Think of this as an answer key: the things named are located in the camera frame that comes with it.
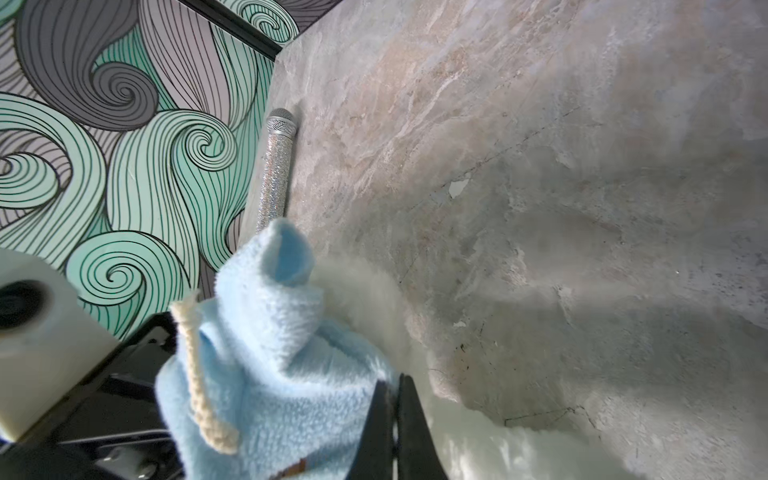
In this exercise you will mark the light blue teddy hoodie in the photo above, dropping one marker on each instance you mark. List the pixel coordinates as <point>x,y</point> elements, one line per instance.
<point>264,379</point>

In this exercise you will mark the white teddy bear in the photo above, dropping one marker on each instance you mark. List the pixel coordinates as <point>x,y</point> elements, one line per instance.
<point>468,443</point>

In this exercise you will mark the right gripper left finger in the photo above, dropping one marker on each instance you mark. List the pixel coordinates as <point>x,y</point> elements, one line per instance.
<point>376,450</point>

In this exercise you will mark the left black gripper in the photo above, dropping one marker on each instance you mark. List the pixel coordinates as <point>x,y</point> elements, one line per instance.
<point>109,425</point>

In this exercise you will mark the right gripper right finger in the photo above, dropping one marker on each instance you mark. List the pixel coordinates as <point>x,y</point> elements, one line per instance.
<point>417,458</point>

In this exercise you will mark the clear tube with beads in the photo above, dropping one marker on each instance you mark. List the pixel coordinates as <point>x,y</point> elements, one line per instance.
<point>277,160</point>

